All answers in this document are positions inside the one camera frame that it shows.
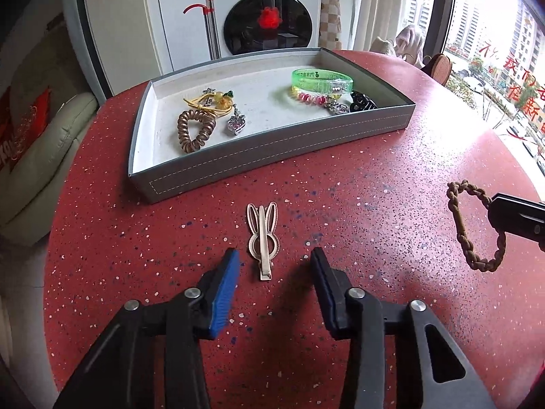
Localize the yellow cord charm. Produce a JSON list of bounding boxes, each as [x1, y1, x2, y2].
[[183, 87, 236, 119]]

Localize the brown wooden chair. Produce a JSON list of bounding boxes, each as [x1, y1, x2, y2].
[[419, 53, 452, 87]]

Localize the black hair claw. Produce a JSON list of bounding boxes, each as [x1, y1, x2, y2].
[[349, 90, 379, 112]]

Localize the pale pink garment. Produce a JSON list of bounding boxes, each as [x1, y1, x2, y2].
[[395, 25, 426, 69]]

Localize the green translucent bangle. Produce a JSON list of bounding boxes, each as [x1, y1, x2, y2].
[[291, 67, 354, 96]]

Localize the beige bunny hair clip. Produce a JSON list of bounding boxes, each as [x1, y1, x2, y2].
[[247, 203, 280, 282]]

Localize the brown spiral hair tie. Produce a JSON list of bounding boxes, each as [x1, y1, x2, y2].
[[177, 109, 215, 154]]

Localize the cream leather sofa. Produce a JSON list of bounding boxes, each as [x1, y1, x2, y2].
[[0, 30, 99, 248]]

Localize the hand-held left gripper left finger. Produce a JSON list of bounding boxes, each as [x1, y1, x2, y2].
[[53, 247, 241, 409]]

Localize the silver star hair clip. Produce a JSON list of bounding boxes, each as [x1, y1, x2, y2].
[[324, 96, 351, 115]]

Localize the white curtain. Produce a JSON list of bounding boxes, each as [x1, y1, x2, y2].
[[362, 0, 411, 52]]

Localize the red window decals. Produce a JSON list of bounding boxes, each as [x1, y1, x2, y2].
[[483, 40, 545, 128]]

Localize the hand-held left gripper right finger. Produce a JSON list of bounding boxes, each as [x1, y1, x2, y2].
[[310, 247, 497, 409]]

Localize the pink yellow beaded bracelet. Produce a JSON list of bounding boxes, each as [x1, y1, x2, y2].
[[291, 86, 328, 105]]

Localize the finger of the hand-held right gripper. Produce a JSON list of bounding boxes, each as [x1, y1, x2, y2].
[[489, 216, 545, 251], [488, 193, 545, 231]]

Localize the silver heart crown pendant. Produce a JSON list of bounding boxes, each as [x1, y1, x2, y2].
[[228, 108, 250, 137]]

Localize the grey tray box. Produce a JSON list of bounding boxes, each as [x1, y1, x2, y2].
[[128, 47, 417, 204]]

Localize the red printed cushion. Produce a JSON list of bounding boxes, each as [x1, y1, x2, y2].
[[0, 85, 54, 171]]

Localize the brown braided bracelet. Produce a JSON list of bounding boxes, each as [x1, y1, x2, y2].
[[446, 180, 508, 272]]

